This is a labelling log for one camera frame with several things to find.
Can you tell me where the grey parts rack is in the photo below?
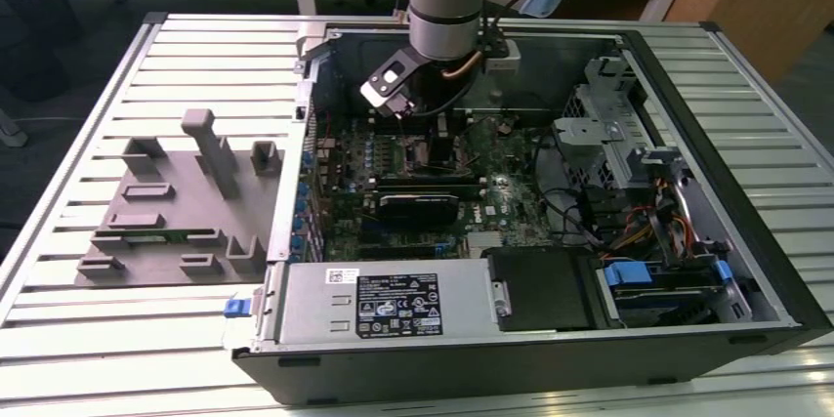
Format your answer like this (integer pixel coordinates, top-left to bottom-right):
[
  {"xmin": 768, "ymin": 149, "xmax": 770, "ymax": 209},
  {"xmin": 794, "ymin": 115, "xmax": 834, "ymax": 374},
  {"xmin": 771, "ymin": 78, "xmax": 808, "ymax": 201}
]
[{"xmin": 74, "ymin": 107, "xmax": 288, "ymax": 287}]

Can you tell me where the blue case latch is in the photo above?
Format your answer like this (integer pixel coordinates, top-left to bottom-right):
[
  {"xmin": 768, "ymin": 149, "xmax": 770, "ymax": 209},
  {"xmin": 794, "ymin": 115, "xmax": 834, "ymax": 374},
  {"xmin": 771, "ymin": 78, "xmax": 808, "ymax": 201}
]
[{"xmin": 223, "ymin": 295, "xmax": 252, "ymax": 319}]

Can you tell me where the green motherboard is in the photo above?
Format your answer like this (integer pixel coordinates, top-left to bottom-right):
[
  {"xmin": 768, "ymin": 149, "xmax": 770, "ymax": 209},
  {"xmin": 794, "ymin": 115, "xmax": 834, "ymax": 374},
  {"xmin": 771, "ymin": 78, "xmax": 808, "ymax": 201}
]
[{"xmin": 311, "ymin": 106, "xmax": 563, "ymax": 263}]

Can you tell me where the white furniture leg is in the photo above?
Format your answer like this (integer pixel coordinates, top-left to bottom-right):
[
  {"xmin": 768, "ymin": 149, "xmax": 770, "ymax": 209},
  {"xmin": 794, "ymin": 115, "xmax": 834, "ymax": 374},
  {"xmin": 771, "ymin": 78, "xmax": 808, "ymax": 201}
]
[{"xmin": 0, "ymin": 108, "xmax": 30, "ymax": 147}]

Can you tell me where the silver power supply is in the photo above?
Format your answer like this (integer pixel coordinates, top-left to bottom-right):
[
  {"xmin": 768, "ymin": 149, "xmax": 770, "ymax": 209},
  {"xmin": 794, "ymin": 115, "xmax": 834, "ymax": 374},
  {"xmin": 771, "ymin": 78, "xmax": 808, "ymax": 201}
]
[{"xmin": 272, "ymin": 260, "xmax": 500, "ymax": 346}]

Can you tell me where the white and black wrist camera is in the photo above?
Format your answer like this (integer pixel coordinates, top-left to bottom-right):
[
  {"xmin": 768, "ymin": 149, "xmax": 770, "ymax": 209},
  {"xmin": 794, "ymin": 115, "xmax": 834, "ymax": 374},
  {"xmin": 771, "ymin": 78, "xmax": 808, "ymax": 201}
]
[{"xmin": 360, "ymin": 47, "xmax": 419, "ymax": 119}]

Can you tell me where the black cable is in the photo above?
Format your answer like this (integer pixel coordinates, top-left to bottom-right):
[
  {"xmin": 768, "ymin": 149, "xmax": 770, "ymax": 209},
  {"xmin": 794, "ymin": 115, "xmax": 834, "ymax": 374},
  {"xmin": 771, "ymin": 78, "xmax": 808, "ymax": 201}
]
[{"xmin": 529, "ymin": 131, "xmax": 604, "ymax": 247}]

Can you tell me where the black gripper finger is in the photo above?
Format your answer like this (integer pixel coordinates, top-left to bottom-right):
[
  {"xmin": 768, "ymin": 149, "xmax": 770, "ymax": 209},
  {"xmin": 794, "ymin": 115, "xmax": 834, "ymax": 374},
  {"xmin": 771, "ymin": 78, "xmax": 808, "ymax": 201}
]
[{"xmin": 427, "ymin": 115, "xmax": 459, "ymax": 166}]

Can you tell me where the orange yellow wire bundle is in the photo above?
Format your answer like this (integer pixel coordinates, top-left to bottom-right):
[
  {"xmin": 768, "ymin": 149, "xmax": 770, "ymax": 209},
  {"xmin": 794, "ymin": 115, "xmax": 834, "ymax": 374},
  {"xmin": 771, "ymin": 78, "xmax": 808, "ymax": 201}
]
[{"xmin": 622, "ymin": 181, "xmax": 694, "ymax": 262}]

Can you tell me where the dark chair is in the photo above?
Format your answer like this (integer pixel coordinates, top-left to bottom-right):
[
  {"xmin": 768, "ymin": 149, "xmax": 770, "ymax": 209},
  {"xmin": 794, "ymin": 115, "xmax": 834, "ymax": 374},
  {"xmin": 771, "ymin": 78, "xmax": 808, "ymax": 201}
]
[{"xmin": 0, "ymin": 0, "xmax": 85, "ymax": 101}]

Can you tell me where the CPU socket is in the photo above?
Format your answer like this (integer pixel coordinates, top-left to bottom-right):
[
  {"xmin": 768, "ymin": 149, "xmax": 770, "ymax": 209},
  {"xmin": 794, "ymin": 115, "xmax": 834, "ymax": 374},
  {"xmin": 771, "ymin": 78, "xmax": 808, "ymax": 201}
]
[{"xmin": 401, "ymin": 134, "xmax": 475, "ymax": 177}]

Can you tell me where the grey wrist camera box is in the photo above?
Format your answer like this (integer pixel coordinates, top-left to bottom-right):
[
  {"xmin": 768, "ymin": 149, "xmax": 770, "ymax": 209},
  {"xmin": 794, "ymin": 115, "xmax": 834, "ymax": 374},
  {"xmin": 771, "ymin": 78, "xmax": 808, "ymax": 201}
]
[{"xmin": 484, "ymin": 40, "xmax": 523, "ymax": 74}]

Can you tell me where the black open PC case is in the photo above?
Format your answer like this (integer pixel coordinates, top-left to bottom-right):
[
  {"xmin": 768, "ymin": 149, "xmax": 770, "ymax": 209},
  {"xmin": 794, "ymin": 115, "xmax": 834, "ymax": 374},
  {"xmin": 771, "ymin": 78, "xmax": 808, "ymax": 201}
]
[{"xmin": 228, "ymin": 21, "xmax": 834, "ymax": 407}]

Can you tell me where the wooden cabinet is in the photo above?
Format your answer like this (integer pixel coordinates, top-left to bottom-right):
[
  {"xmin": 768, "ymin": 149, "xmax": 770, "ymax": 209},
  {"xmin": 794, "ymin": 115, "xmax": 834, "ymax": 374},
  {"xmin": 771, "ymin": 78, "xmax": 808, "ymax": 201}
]
[{"xmin": 663, "ymin": 0, "xmax": 834, "ymax": 86}]

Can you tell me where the black plastic cover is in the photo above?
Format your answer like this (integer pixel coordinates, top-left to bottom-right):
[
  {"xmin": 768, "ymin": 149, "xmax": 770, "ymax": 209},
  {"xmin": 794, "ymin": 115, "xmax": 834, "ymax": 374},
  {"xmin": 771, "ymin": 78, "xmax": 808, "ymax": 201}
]
[{"xmin": 484, "ymin": 246, "xmax": 611, "ymax": 334}]

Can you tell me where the metal drive cage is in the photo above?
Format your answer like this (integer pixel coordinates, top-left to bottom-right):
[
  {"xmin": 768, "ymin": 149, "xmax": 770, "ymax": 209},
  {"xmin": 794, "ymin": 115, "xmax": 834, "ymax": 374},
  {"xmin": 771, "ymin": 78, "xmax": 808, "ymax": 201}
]
[{"xmin": 549, "ymin": 58, "xmax": 656, "ymax": 188}]

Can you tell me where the blue disk carrier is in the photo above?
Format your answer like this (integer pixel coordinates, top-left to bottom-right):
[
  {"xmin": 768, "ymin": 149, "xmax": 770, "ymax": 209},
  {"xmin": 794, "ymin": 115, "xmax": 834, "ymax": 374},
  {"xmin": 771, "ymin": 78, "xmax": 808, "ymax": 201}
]
[{"xmin": 601, "ymin": 263, "xmax": 656, "ymax": 287}]

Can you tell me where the green RAM stick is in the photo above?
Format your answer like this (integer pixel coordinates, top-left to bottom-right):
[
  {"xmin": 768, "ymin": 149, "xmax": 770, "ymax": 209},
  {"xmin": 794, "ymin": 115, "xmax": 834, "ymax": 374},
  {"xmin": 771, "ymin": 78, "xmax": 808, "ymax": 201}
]
[{"xmin": 122, "ymin": 233, "xmax": 195, "ymax": 245}]

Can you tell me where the black graphics card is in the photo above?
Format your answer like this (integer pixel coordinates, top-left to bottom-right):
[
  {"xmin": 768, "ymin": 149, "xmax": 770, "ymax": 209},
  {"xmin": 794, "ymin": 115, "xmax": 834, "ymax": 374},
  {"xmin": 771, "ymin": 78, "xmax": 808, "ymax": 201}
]
[{"xmin": 375, "ymin": 191, "xmax": 463, "ymax": 229}]

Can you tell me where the silver chipset heatsink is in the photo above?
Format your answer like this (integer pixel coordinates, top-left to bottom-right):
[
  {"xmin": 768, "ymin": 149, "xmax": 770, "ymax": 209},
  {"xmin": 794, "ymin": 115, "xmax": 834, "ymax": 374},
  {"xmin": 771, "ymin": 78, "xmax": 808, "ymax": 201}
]
[{"xmin": 465, "ymin": 232, "xmax": 511, "ymax": 251}]

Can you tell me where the black expansion slot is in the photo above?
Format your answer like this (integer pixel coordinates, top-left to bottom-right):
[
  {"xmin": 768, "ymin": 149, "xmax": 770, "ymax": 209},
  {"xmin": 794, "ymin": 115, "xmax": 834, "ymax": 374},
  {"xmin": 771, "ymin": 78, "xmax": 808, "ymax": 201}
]
[{"xmin": 357, "ymin": 244, "xmax": 436, "ymax": 261}]

